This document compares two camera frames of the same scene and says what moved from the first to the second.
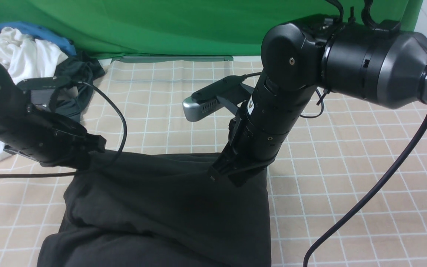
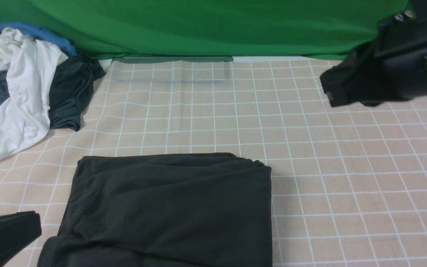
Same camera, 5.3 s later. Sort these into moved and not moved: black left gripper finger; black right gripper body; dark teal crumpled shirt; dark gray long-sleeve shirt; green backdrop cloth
Moved: black right gripper body; black left gripper finger
Not moved: dark teal crumpled shirt; green backdrop cloth; dark gray long-sleeve shirt
